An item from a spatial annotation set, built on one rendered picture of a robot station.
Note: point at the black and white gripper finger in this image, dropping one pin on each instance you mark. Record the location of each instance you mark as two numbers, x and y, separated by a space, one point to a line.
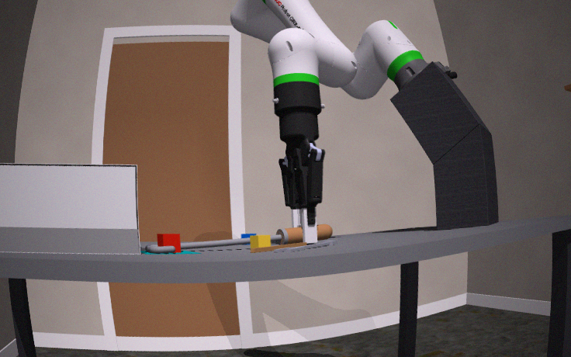
291 187
311 184

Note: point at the yellow cube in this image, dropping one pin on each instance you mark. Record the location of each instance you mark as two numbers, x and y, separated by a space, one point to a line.
259 241

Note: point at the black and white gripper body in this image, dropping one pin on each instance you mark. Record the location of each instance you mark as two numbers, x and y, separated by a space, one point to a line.
298 129

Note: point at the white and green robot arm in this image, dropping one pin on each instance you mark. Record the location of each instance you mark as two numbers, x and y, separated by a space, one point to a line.
297 54

